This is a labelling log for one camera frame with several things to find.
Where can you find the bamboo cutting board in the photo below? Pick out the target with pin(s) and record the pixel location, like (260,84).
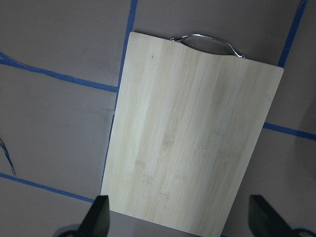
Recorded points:
(185,127)

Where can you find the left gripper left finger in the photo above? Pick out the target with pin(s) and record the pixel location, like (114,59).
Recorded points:
(97,221)

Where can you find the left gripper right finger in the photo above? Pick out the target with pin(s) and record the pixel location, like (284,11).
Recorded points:
(264,221)

